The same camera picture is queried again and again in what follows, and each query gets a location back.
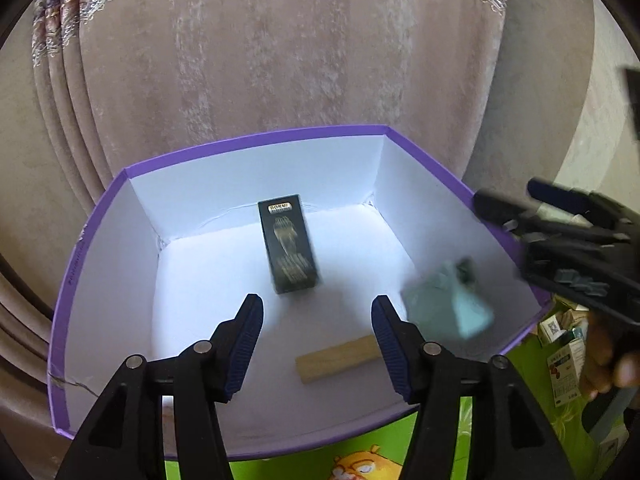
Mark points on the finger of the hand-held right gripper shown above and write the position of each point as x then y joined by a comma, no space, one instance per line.
555,192
500,210

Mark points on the wooden block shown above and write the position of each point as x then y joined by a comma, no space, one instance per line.
330,360

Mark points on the small white box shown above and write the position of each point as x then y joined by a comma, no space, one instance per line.
551,329

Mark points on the pink patterned curtain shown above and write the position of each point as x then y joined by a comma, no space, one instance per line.
300,60

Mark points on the green printed tablecloth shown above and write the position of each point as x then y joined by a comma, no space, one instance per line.
550,440

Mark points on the black gold-print box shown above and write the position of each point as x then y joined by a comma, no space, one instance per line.
290,245

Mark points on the teal box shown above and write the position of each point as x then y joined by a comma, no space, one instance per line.
450,305

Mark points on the white green-print box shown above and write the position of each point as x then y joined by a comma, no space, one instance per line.
567,375

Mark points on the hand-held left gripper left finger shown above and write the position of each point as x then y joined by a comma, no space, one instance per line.
245,350

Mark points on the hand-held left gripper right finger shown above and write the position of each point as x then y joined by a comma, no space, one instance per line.
390,355

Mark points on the person's right hand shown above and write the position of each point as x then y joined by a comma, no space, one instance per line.
600,355

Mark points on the purple cardboard box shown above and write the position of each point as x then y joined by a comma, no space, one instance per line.
200,285

